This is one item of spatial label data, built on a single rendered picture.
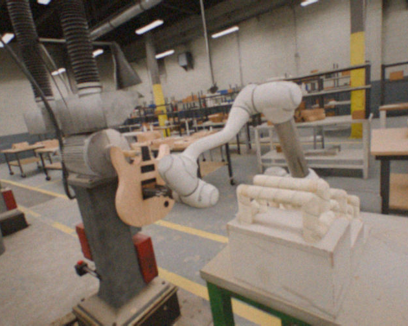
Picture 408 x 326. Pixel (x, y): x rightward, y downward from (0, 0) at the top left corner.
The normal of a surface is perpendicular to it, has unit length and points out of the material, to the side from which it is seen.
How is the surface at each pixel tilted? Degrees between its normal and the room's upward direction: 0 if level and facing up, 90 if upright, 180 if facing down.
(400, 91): 90
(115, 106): 90
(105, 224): 90
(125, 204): 89
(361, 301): 0
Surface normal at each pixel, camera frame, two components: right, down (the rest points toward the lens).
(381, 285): -0.15, -0.96
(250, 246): -0.65, 0.26
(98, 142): 0.70, -0.06
